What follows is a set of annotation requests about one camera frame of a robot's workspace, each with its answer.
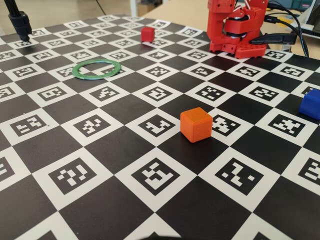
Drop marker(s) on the red cube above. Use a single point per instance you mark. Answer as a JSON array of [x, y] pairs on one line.
[[147, 35]]

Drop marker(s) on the blue cube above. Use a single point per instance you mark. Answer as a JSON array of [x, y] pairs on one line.
[[311, 105]]

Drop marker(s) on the red robot arm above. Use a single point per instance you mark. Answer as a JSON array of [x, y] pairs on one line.
[[217, 15]]

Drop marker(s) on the red robot base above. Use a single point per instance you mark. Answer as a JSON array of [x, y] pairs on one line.
[[250, 50]]

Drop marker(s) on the orange cube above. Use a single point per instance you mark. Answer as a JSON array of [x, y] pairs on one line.
[[196, 125]]

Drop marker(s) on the black white marker board mat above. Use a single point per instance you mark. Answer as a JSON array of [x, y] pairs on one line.
[[100, 150]]

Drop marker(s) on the cardboard box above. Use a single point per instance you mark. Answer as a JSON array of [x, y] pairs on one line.
[[147, 9]]

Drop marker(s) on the white furniture leg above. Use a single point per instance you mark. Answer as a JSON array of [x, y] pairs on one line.
[[134, 7]]

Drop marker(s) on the black table clamp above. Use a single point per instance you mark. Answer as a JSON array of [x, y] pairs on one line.
[[272, 39]]

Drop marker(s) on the black stand pole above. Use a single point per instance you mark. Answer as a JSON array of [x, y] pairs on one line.
[[21, 25]]

